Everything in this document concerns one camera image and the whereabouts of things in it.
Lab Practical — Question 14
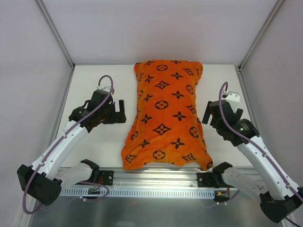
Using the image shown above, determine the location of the orange patterned pillowcase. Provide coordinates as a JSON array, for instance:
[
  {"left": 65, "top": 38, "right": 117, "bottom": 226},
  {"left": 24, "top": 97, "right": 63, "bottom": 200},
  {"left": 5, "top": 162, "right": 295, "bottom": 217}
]
[{"left": 121, "top": 60, "right": 213, "bottom": 170}]

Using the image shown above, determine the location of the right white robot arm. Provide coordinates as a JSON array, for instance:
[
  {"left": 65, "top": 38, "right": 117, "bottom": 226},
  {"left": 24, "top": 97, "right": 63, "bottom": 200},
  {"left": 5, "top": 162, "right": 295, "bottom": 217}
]
[{"left": 202, "top": 100, "right": 303, "bottom": 223}]

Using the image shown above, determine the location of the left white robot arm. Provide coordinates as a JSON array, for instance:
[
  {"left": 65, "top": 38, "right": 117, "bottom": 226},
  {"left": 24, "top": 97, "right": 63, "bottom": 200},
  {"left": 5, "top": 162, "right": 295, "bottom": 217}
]
[{"left": 17, "top": 89, "right": 126, "bottom": 206}]

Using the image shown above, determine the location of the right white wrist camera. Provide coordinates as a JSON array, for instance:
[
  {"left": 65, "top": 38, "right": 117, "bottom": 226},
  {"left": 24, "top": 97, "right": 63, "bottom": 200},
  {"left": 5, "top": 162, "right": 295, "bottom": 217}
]
[{"left": 223, "top": 91, "right": 241, "bottom": 113}]

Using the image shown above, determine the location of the right aluminium frame post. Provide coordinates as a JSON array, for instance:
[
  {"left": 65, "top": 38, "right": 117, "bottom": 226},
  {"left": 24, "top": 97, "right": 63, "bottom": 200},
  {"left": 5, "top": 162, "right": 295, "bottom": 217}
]
[{"left": 238, "top": 0, "right": 285, "bottom": 70}]

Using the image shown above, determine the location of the aluminium frame post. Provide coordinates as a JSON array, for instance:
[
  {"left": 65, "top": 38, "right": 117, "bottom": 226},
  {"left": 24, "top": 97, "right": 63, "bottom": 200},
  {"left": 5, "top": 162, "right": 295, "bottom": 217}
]
[
  {"left": 35, "top": 0, "right": 76, "bottom": 70},
  {"left": 238, "top": 0, "right": 285, "bottom": 70}
]

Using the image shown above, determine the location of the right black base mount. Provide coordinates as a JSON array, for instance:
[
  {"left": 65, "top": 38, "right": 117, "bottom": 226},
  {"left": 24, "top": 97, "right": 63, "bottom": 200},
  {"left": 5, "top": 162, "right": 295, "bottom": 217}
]
[{"left": 196, "top": 172, "right": 220, "bottom": 188}]

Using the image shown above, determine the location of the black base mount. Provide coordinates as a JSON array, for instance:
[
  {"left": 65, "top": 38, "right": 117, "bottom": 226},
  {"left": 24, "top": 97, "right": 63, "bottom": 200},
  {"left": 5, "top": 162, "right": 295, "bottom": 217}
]
[
  {"left": 196, "top": 172, "right": 220, "bottom": 188},
  {"left": 93, "top": 170, "right": 114, "bottom": 186}
]

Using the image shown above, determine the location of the aluminium mounting rail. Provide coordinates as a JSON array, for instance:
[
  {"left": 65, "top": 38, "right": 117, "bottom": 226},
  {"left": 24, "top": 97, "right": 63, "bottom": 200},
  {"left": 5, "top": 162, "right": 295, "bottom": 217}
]
[{"left": 100, "top": 167, "right": 228, "bottom": 190}]

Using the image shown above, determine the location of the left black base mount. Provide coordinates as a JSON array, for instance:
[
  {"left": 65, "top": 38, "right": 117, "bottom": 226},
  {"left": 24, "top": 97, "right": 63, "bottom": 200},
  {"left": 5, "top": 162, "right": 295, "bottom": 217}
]
[{"left": 93, "top": 170, "right": 114, "bottom": 186}]

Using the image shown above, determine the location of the white slotted cable duct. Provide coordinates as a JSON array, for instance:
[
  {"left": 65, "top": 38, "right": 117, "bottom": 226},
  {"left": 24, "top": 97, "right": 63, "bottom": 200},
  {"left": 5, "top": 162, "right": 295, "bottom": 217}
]
[{"left": 60, "top": 187, "right": 215, "bottom": 200}]

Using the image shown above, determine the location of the left aluminium frame post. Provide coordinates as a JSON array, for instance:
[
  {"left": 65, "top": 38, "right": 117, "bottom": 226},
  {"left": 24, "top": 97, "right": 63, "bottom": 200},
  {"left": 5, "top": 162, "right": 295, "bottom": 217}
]
[{"left": 35, "top": 0, "right": 76, "bottom": 70}]

